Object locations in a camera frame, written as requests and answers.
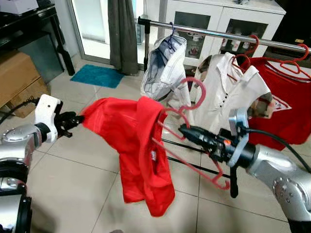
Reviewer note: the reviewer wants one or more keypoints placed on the dark item on cabinet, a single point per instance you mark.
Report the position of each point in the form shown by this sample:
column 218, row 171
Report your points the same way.
column 241, row 1

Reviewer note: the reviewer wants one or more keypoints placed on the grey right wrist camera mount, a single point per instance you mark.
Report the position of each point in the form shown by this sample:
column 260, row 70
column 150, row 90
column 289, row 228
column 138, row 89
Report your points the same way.
column 239, row 119

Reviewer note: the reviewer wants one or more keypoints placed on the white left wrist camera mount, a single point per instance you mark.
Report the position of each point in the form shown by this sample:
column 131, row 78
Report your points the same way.
column 46, row 111

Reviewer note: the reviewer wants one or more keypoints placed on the white button shirt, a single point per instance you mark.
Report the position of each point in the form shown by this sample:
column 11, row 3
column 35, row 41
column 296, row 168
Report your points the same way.
column 226, row 92

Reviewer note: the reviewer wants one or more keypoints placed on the black desk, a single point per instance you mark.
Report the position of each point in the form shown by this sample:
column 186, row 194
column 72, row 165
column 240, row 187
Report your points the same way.
column 29, row 24

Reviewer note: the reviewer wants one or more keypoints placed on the red plastic hanger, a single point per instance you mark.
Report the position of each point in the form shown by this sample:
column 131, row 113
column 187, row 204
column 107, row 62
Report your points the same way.
column 256, row 43
column 307, row 52

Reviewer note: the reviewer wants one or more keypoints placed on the purple hanger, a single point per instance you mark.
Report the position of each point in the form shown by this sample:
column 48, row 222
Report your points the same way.
column 171, row 29

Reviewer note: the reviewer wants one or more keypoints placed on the grey curtain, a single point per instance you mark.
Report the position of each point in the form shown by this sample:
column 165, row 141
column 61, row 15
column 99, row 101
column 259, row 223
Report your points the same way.
column 124, row 34

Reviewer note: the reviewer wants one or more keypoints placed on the teal floor mat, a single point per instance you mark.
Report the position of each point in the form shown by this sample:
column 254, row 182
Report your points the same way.
column 97, row 76

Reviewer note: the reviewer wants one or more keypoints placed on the plain red shirt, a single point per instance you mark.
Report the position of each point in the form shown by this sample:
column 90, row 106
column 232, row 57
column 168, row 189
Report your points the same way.
column 131, row 145

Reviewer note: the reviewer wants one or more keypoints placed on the pale denim garment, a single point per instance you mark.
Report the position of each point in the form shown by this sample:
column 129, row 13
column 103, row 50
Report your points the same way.
column 165, row 68

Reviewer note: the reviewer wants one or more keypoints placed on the pink plastic hanger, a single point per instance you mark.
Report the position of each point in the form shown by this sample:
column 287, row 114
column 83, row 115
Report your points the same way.
column 203, row 94

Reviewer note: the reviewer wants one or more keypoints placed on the glass sliding door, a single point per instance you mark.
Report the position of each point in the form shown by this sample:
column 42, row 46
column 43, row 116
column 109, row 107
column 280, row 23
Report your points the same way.
column 92, row 24

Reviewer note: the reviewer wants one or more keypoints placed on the metal clothes rack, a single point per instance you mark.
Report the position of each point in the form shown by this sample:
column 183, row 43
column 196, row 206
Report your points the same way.
column 214, row 33

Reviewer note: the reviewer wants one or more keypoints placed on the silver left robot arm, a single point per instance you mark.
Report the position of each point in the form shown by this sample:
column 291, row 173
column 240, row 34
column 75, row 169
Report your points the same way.
column 17, row 145

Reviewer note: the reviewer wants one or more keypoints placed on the red printed t-shirt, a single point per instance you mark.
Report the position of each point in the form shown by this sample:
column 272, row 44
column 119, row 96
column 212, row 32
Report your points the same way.
column 291, row 107

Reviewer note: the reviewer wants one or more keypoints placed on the plain cardboard box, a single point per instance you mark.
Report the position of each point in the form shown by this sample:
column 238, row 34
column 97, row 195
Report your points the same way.
column 17, row 75

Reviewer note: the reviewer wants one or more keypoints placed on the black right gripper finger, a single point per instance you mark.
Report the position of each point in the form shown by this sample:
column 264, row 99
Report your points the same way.
column 197, row 140
column 194, row 131

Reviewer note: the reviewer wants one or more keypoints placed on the white glass-door cabinet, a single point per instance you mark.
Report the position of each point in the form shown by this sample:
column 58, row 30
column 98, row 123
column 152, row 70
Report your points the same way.
column 218, row 14

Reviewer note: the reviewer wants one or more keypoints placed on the white box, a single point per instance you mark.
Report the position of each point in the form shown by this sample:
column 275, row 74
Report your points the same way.
column 17, row 6

